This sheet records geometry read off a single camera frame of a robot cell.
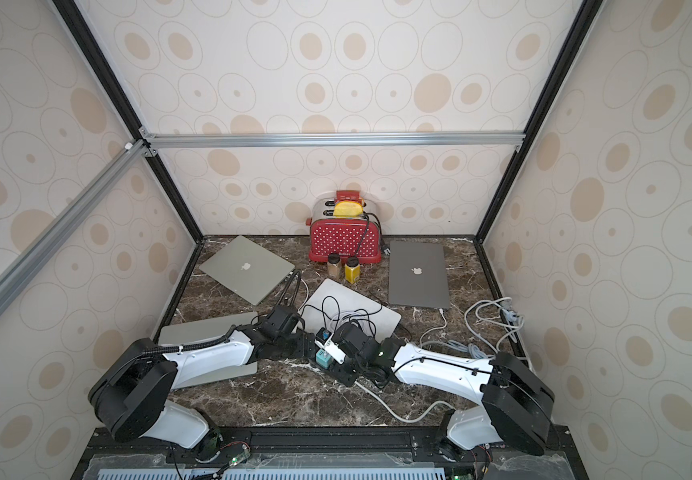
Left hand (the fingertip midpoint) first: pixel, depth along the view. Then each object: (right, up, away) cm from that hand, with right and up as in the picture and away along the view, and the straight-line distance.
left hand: (314, 350), depth 88 cm
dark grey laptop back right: (+35, +21, +20) cm, 46 cm away
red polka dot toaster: (+9, +35, +15) cm, 39 cm away
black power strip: (+10, 0, -17) cm, 19 cm away
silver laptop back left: (-28, +24, +22) cm, 43 cm away
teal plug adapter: (+3, 0, -7) cm, 8 cm away
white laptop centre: (+5, +16, -12) cm, 20 cm away
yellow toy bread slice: (+10, +45, +15) cm, 48 cm away
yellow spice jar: (+11, +23, +13) cm, 29 cm away
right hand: (+6, -3, -8) cm, 10 cm away
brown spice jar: (+5, +25, +13) cm, 29 cm away
